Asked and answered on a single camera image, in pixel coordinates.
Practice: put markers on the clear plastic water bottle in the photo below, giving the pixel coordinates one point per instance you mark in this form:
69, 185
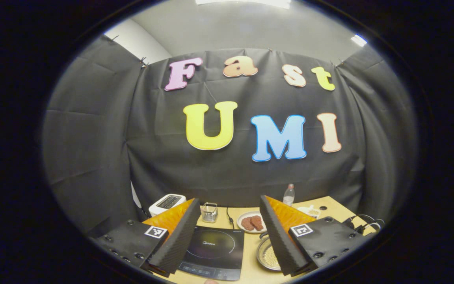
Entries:
288, 197

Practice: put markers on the ceiling light panel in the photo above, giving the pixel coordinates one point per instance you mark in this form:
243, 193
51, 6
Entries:
242, 2
358, 40

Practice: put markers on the brown meat patty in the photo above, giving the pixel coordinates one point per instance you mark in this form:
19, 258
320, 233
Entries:
257, 223
247, 223

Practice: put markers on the black induction cooktop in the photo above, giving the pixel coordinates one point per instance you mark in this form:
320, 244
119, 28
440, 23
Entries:
215, 248

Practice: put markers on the white divided dish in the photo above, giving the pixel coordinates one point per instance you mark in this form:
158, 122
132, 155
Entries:
309, 212

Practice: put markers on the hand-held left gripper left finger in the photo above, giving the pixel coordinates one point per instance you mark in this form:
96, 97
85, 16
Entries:
181, 240

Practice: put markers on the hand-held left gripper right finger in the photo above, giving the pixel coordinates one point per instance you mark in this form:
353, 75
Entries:
276, 236

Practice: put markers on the pile of soybeans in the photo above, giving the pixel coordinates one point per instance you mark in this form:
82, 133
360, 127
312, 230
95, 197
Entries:
271, 258

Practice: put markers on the white round plate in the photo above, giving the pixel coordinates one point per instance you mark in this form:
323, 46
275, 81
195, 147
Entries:
246, 215

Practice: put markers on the white toaster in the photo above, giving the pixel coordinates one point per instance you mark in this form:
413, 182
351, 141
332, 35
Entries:
166, 203

